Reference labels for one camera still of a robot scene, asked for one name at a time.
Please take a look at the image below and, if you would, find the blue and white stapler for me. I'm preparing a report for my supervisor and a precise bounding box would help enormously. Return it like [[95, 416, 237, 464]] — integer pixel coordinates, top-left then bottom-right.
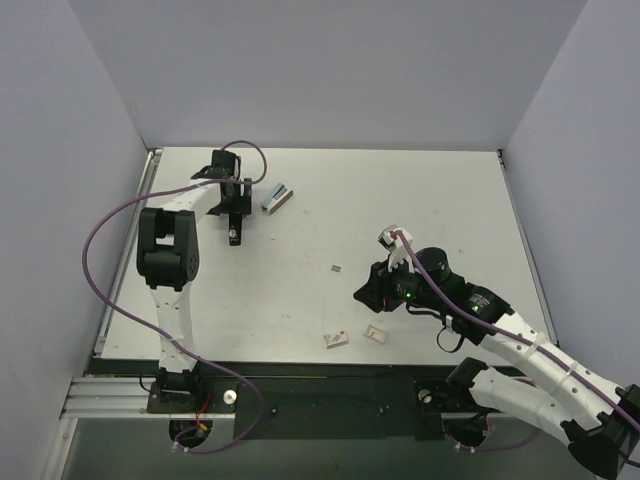
[[260, 183, 293, 215]]

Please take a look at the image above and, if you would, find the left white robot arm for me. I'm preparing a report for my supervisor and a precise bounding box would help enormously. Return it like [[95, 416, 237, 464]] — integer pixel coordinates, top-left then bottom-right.
[[136, 150, 252, 412]]

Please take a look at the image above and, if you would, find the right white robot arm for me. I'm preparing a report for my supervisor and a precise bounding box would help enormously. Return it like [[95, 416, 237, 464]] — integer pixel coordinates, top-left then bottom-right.
[[353, 247, 639, 479]]

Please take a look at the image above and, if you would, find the open white staple box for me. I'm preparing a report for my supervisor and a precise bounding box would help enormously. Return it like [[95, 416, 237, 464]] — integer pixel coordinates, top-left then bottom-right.
[[364, 325, 389, 345]]

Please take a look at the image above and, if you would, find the staple box with red dot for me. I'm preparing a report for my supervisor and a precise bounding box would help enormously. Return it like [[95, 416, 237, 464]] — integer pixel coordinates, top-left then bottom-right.
[[323, 330, 349, 349]]

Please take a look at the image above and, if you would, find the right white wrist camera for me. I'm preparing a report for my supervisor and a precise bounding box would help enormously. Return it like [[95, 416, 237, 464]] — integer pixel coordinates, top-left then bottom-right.
[[378, 225, 413, 272]]

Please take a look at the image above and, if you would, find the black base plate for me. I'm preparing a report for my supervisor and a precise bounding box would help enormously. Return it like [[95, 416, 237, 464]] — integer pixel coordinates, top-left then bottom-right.
[[147, 364, 492, 447]]

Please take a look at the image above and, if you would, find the aluminium frame rail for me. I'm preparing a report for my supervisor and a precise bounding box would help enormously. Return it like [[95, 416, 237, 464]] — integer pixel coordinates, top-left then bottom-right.
[[71, 149, 242, 431]]

